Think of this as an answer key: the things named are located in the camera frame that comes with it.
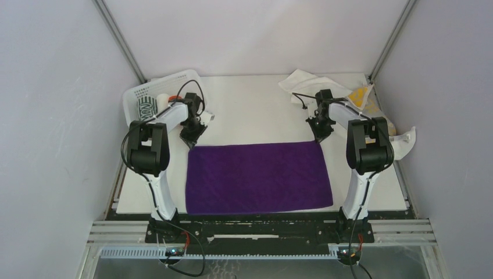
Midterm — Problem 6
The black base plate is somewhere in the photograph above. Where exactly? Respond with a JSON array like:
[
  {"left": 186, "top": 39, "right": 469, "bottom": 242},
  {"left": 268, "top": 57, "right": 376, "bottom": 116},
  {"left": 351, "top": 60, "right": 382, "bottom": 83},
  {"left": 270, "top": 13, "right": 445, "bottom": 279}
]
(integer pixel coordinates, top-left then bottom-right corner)
[{"left": 145, "top": 212, "right": 375, "bottom": 254}]

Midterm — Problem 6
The rolled white towel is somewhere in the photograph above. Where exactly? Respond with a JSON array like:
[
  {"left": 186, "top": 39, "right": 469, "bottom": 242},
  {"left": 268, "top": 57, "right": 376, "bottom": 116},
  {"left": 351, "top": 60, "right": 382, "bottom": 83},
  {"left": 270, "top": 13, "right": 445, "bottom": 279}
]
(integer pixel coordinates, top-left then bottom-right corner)
[{"left": 156, "top": 94, "right": 170, "bottom": 114}]

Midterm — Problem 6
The white slotted cable duct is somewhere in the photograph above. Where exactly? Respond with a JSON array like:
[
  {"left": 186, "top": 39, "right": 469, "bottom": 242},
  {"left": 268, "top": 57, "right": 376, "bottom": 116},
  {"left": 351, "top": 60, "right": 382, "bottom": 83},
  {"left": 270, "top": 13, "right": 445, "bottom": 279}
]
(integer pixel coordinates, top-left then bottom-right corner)
[{"left": 99, "top": 245, "right": 349, "bottom": 260}]

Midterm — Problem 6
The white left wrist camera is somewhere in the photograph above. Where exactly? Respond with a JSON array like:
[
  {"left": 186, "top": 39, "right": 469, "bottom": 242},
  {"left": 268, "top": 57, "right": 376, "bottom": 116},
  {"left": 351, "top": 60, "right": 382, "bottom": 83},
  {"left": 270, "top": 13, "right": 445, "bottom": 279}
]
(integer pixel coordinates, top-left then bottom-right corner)
[{"left": 200, "top": 111, "right": 215, "bottom": 126}]

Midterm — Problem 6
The large white towel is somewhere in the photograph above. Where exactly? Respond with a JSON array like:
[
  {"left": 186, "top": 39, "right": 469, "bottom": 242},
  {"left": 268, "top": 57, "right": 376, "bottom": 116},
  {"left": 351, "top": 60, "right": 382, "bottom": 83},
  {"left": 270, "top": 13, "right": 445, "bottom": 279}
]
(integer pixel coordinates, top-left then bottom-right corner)
[{"left": 319, "top": 77, "right": 417, "bottom": 162}]

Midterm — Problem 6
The small white towel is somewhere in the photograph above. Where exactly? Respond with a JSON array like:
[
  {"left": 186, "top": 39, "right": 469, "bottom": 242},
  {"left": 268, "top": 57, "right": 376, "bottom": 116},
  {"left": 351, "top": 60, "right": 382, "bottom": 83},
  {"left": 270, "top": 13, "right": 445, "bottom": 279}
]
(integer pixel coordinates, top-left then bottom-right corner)
[{"left": 278, "top": 69, "right": 349, "bottom": 104}]

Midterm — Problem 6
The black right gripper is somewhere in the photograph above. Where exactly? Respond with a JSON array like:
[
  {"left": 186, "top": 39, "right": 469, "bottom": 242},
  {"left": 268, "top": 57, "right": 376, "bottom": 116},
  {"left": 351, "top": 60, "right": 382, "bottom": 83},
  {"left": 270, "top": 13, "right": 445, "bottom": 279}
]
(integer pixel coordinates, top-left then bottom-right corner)
[{"left": 307, "top": 113, "right": 335, "bottom": 144}]

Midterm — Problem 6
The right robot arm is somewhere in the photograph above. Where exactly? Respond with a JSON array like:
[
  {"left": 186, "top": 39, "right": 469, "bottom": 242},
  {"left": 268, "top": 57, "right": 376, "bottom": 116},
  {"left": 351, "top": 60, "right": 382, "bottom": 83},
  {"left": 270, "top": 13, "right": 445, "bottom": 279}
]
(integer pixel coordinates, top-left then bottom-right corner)
[{"left": 306, "top": 90, "right": 395, "bottom": 242}]

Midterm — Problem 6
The purple towel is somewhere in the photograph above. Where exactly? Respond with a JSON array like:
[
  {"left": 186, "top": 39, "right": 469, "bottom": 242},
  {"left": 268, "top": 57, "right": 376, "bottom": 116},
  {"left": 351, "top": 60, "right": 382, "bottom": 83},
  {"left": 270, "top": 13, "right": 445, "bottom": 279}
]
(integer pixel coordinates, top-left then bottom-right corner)
[{"left": 185, "top": 141, "right": 334, "bottom": 215}]

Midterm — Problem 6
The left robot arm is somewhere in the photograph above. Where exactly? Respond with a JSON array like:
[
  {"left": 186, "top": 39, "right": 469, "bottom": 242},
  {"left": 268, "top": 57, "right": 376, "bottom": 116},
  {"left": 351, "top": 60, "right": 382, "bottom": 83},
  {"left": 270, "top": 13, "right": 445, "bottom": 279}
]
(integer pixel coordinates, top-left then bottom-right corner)
[{"left": 122, "top": 92, "right": 213, "bottom": 242}]

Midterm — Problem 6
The aluminium corner post left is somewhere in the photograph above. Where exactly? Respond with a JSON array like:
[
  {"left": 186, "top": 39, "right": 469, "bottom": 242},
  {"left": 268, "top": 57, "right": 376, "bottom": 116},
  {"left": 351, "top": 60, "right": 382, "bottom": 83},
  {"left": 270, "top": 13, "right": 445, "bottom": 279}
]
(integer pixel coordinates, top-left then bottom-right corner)
[{"left": 92, "top": 0, "right": 147, "bottom": 84}]

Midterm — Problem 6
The grey yellow patterned towel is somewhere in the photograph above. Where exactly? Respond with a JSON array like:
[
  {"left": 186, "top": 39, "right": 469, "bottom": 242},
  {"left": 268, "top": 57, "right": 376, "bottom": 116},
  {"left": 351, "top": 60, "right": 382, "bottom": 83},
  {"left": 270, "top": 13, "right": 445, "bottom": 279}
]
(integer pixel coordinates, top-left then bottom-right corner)
[{"left": 346, "top": 84, "right": 396, "bottom": 136}]

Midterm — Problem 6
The orange towel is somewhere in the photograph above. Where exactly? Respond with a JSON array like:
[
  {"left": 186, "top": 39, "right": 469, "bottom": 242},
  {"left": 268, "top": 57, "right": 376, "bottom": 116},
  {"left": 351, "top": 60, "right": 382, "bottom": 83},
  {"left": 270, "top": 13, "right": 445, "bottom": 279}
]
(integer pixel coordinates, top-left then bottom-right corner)
[{"left": 168, "top": 95, "right": 181, "bottom": 102}]

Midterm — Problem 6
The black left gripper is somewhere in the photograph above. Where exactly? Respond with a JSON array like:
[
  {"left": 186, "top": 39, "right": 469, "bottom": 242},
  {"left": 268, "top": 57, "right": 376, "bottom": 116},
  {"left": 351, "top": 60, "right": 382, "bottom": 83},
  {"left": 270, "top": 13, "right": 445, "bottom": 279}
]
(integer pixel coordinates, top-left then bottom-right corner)
[{"left": 179, "top": 118, "right": 207, "bottom": 150}]

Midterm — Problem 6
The aluminium corner post right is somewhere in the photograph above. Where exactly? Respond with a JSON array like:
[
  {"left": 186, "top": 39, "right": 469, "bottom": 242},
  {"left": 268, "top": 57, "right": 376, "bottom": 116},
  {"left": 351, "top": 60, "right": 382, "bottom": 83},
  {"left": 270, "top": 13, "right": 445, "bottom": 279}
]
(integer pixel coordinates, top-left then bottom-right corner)
[{"left": 368, "top": 0, "right": 418, "bottom": 84}]

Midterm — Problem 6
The white plastic basket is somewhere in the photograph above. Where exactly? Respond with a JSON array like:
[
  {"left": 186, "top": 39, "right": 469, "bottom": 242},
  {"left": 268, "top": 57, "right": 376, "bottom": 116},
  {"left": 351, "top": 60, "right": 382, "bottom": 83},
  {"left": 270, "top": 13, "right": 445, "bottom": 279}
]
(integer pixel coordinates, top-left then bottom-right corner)
[{"left": 123, "top": 69, "right": 207, "bottom": 126}]

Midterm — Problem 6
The aluminium corner post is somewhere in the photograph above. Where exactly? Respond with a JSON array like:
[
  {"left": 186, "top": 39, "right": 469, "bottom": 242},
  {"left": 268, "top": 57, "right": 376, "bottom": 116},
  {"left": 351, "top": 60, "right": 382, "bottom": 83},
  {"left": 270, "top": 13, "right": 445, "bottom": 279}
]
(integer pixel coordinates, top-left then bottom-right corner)
[
  {"left": 92, "top": 0, "right": 147, "bottom": 84},
  {"left": 368, "top": 0, "right": 418, "bottom": 84}
]

